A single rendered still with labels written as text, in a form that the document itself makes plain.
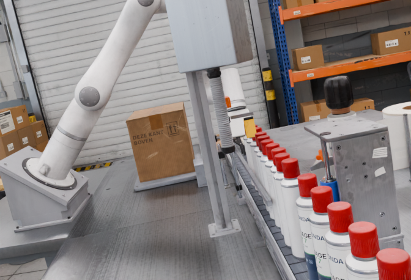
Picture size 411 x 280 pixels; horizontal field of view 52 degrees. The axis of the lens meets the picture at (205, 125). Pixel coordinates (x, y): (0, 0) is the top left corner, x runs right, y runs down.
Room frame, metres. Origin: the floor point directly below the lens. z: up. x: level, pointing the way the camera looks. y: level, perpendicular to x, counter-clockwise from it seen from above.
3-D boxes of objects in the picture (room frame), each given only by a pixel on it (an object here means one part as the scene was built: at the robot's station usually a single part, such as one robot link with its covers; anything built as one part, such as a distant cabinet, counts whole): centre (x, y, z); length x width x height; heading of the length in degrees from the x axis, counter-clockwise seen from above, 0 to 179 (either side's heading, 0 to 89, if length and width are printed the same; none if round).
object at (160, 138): (1.88, 0.20, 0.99); 0.30 x 0.24 x 0.27; 1
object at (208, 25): (1.09, -0.06, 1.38); 0.17 x 0.10 x 0.19; 57
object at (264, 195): (1.48, -0.09, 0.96); 1.07 x 0.01 x 0.01; 2
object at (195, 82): (1.15, 0.00, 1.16); 0.04 x 0.04 x 0.67; 2
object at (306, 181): (0.71, -0.16, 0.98); 0.05 x 0.05 x 0.20
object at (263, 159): (1.03, -0.14, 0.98); 0.05 x 0.05 x 0.20
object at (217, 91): (1.03, -0.04, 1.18); 0.04 x 0.04 x 0.21
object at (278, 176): (0.87, -0.15, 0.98); 0.05 x 0.05 x 0.20
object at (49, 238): (1.78, 0.61, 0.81); 0.90 x 0.90 x 0.04; 85
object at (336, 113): (1.28, -0.42, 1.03); 0.09 x 0.09 x 0.30
